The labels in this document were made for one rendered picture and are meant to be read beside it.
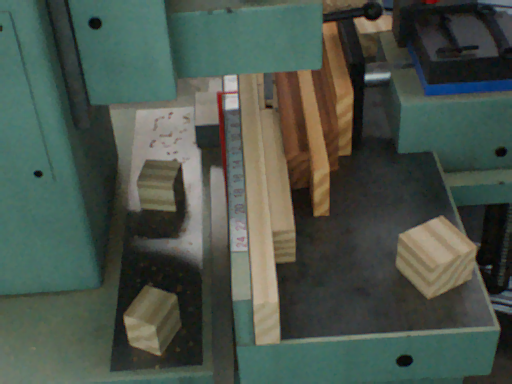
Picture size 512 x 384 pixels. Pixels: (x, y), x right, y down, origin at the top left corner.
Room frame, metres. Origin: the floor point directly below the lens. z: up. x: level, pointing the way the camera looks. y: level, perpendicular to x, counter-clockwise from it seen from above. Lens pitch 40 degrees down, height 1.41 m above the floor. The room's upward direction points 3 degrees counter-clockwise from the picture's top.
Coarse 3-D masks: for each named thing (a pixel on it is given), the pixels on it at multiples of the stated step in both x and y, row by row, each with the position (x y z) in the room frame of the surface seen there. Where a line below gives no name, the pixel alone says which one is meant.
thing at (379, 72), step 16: (352, 32) 0.72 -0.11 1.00; (352, 48) 0.69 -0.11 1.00; (352, 64) 0.67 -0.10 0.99; (368, 64) 0.71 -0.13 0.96; (384, 64) 0.71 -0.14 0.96; (400, 64) 0.71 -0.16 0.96; (352, 80) 0.67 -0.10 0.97; (368, 80) 0.70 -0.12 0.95; (384, 80) 0.70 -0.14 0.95; (352, 112) 0.67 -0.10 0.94; (352, 128) 0.67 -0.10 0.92
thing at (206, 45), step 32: (192, 0) 0.67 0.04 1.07; (224, 0) 0.67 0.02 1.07; (256, 0) 0.66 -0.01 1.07; (288, 0) 0.66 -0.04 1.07; (320, 0) 0.66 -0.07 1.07; (192, 32) 0.65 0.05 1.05; (224, 32) 0.65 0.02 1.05; (256, 32) 0.65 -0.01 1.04; (288, 32) 0.65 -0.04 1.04; (320, 32) 0.65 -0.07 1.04; (192, 64) 0.65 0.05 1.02; (224, 64) 0.65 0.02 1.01; (256, 64) 0.65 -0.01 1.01; (288, 64) 0.65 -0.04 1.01; (320, 64) 0.65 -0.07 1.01
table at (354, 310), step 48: (384, 144) 0.66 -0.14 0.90; (336, 192) 0.59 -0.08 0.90; (384, 192) 0.59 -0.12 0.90; (432, 192) 0.58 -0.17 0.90; (480, 192) 0.62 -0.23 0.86; (336, 240) 0.52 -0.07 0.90; (384, 240) 0.52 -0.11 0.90; (288, 288) 0.47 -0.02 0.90; (336, 288) 0.47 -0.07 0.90; (384, 288) 0.46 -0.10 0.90; (480, 288) 0.46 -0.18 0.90; (288, 336) 0.42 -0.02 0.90; (336, 336) 0.42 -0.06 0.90; (384, 336) 0.41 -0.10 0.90; (432, 336) 0.41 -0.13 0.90; (480, 336) 0.41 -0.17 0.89
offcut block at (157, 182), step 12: (144, 168) 0.72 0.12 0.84; (156, 168) 0.72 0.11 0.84; (168, 168) 0.72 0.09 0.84; (180, 168) 0.72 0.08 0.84; (144, 180) 0.70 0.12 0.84; (156, 180) 0.70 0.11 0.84; (168, 180) 0.70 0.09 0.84; (180, 180) 0.72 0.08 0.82; (144, 192) 0.70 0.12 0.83; (156, 192) 0.69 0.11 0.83; (168, 192) 0.69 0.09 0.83; (180, 192) 0.71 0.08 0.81; (144, 204) 0.70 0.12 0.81; (156, 204) 0.69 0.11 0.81; (168, 204) 0.69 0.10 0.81
